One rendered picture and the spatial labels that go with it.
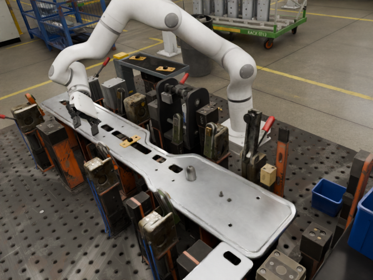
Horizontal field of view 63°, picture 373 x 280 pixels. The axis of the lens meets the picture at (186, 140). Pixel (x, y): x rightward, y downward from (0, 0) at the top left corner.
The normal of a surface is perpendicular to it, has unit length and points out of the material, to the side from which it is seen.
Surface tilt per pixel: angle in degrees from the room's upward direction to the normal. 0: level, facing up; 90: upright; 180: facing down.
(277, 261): 0
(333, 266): 0
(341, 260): 0
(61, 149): 90
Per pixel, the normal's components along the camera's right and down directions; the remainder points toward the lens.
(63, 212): -0.11, -0.82
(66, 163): 0.70, 0.34
